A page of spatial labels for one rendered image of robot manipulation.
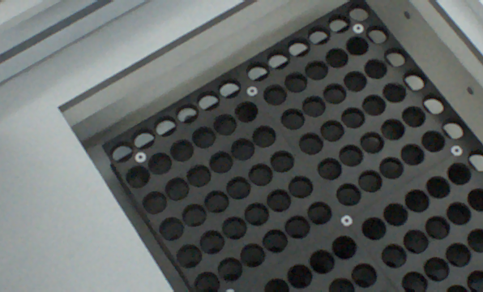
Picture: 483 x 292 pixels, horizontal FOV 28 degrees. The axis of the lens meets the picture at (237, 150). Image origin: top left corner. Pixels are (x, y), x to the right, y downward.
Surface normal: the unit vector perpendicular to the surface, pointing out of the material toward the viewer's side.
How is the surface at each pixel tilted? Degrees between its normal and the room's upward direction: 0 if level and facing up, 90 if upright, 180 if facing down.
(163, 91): 0
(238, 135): 0
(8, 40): 90
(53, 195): 0
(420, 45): 90
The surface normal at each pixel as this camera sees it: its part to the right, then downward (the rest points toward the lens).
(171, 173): -0.04, -0.39
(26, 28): 0.54, 0.77
